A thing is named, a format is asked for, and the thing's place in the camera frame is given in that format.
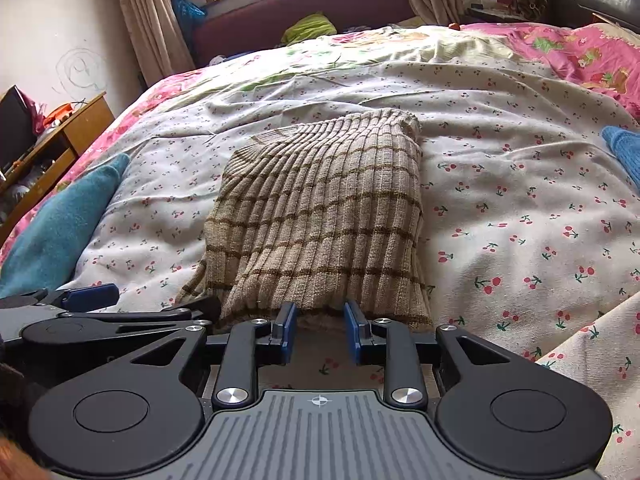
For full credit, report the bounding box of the dark blue garment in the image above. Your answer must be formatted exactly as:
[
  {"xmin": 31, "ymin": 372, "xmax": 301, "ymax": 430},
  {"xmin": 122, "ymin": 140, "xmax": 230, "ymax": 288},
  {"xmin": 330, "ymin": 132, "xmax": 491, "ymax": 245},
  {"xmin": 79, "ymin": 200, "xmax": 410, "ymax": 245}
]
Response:
[{"xmin": 212, "ymin": 52, "xmax": 261, "ymax": 66}]

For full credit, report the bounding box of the beige striped ribbed sweater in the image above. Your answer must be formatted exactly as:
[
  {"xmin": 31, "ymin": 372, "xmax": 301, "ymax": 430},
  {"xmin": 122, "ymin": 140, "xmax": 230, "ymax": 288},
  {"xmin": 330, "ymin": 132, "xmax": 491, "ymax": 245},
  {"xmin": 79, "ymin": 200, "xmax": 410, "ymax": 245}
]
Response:
[{"xmin": 175, "ymin": 107, "xmax": 435, "ymax": 333}]

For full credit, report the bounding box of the pink floral quilt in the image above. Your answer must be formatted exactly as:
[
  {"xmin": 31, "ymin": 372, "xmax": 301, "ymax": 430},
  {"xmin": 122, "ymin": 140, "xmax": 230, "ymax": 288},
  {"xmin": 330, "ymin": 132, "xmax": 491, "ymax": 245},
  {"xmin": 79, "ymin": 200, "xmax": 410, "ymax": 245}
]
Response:
[{"xmin": 0, "ymin": 22, "xmax": 640, "ymax": 266}]

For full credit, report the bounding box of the blue plastic bag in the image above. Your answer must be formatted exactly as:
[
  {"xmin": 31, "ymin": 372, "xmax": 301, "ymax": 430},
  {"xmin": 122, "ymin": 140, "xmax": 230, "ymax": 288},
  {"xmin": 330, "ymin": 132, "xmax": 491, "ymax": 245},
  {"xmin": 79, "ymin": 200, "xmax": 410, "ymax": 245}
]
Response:
[{"xmin": 171, "ymin": 0, "xmax": 207, "ymax": 36}]

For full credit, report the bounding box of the blue knit cloth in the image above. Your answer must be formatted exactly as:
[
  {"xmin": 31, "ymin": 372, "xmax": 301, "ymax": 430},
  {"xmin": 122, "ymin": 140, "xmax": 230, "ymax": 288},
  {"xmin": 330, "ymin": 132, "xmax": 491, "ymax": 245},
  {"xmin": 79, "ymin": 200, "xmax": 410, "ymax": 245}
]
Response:
[{"xmin": 600, "ymin": 125, "xmax": 640, "ymax": 196}]

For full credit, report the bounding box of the black monitor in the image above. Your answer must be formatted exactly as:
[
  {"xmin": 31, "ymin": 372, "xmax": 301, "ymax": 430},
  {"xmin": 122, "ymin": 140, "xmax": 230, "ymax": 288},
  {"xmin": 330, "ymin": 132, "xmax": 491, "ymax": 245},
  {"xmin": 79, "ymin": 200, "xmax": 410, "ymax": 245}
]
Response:
[{"xmin": 0, "ymin": 85, "xmax": 38, "ymax": 173}]

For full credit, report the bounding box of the maroon padded headboard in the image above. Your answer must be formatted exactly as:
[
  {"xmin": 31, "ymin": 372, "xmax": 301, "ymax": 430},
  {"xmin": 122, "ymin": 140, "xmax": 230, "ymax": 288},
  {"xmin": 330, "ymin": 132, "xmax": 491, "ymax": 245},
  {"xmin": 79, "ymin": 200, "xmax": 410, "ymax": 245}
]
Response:
[{"xmin": 190, "ymin": 0, "xmax": 416, "ymax": 68}]

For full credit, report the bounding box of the orange item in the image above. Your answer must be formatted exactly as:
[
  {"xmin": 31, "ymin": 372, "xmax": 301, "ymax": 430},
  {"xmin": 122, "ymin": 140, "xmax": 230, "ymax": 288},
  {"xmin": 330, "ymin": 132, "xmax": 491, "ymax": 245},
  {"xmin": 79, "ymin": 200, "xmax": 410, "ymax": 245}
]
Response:
[{"xmin": 44, "ymin": 104, "xmax": 76, "ymax": 128}]

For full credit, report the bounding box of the teal fleece blanket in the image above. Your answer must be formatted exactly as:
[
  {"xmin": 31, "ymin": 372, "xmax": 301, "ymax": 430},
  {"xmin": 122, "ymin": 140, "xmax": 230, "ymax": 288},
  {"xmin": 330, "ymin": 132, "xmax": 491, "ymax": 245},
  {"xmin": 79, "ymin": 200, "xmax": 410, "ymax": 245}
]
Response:
[{"xmin": 0, "ymin": 152, "xmax": 132, "ymax": 298}]

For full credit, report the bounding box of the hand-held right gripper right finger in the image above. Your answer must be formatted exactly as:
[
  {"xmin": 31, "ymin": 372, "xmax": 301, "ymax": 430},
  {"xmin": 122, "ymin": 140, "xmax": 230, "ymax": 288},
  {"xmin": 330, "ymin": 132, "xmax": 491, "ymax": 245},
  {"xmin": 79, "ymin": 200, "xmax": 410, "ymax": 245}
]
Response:
[{"xmin": 342, "ymin": 300, "xmax": 518, "ymax": 407}]

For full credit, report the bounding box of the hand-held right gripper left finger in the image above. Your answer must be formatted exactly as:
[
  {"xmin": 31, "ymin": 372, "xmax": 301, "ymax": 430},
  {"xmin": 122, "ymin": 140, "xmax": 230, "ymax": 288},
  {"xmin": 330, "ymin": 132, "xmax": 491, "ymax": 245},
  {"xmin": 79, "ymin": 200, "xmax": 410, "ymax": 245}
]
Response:
[{"xmin": 129, "ymin": 301, "xmax": 299, "ymax": 410}]

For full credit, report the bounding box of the white cherry print bedsheet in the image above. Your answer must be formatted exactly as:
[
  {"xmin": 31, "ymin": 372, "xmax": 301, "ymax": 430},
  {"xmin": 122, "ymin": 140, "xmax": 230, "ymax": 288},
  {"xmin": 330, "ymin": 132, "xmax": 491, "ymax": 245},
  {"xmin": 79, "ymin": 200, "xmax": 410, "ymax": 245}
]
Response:
[{"xmin": 55, "ymin": 45, "xmax": 640, "ymax": 480}]

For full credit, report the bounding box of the green cloth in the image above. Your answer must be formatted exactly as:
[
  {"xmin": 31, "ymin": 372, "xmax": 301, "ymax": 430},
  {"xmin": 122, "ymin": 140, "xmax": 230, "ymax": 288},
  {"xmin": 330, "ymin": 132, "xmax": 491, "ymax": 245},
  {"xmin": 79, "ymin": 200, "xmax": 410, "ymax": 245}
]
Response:
[{"xmin": 281, "ymin": 12, "xmax": 337, "ymax": 45}]

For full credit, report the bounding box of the pile of papers and books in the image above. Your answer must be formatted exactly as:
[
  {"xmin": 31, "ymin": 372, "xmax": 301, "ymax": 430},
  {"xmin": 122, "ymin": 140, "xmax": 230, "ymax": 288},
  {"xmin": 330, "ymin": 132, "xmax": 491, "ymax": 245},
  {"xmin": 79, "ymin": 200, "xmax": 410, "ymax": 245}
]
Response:
[{"xmin": 460, "ymin": 0, "xmax": 551, "ymax": 23}]

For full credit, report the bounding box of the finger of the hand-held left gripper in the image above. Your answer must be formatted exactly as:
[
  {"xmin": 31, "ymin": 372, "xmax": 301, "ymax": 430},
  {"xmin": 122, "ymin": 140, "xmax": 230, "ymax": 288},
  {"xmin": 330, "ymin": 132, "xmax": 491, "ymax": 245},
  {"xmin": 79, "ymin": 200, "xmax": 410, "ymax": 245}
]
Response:
[
  {"xmin": 30, "ymin": 282, "xmax": 121, "ymax": 313},
  {"xmin": 60, "ymin": 295, "xmax": 222, "ymax": 338}
]

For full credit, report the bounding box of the wooden desk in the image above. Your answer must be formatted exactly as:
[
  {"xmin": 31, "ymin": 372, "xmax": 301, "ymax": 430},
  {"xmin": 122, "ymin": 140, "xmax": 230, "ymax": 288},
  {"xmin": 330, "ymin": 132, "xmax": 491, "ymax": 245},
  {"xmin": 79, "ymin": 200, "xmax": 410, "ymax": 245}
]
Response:
[{"xmin": 0, "ymin": 91, "xmax": 116, "ymax": 246}]

